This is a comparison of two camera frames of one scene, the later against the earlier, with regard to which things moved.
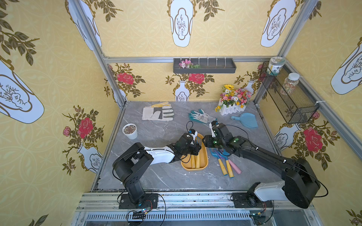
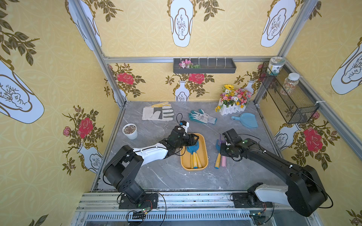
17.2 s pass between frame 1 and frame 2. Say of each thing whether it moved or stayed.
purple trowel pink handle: moved
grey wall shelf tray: stayed
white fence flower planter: stayed
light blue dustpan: stayed
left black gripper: moved
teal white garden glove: stayed
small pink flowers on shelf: stayed
